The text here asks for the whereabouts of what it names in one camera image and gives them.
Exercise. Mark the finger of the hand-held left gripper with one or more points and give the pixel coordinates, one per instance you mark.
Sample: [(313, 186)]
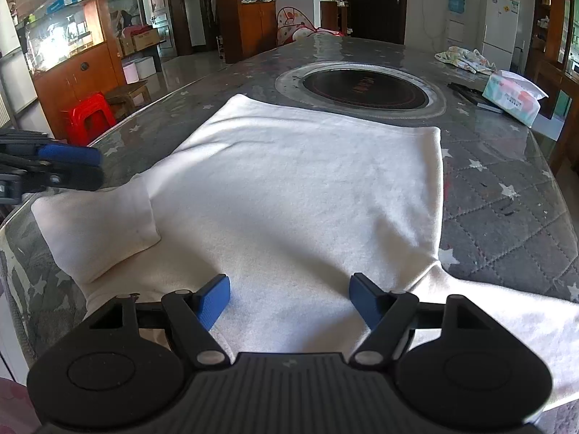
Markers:
[(72, 154), (68, 176)]

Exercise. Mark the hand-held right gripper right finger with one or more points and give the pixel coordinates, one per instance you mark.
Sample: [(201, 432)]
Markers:
[(365, 302)]

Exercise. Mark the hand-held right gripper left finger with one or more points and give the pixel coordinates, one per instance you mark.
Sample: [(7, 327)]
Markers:
[(213, 302)]

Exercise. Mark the white towel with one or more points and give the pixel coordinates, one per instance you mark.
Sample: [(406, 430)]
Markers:
[(294, 190)]

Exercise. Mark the red plastic stool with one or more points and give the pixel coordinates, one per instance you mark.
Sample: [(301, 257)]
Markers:
[(88, 117)]

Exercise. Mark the small wooden stool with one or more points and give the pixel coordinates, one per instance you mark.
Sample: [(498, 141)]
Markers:
[(129, 95)]

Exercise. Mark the glass display cabinet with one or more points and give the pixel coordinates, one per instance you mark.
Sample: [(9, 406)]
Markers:
[(72, 72)]

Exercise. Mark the white storage box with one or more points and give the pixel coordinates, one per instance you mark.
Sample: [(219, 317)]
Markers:
[(145, 68), (130, 72)]

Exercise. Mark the cardboard box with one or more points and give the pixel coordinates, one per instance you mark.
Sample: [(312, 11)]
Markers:
[(126, 46), (145, 40)]

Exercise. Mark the round black induction cooker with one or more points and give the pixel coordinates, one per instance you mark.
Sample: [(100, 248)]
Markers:
[(362, 90)]

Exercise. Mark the pink cloth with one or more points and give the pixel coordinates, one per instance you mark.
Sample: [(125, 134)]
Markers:
[(16, 409)]

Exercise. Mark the tall wooden cabinet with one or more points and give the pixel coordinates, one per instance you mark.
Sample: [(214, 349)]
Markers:
[(255, 31)]

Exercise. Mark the black remote control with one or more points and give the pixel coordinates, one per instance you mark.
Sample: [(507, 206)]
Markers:
[(470, 96)]

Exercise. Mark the tissue pack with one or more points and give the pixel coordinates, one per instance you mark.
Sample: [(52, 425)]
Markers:
[(513, 97)]

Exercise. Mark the pink dotted play tent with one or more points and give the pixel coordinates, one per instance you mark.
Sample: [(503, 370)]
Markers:
[(291, 25)]

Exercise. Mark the crumpled patterned cloth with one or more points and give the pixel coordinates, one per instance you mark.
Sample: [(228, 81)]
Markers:
[(466, 59)]

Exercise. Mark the white water dispenser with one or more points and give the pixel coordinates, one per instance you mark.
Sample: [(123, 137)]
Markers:
[(456, 29)]

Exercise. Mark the small wooden side cabinet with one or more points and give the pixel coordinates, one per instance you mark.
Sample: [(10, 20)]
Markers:
[(330, 16)]

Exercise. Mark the dark wooden door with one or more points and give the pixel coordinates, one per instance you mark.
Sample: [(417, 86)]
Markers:
[(375, 4)]

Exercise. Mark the white fridge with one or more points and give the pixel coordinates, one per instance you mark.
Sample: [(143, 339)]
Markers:
[(500, 27)]

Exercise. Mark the wooden wall shelf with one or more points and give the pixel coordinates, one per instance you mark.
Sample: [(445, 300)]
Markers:
[(549, 22)]

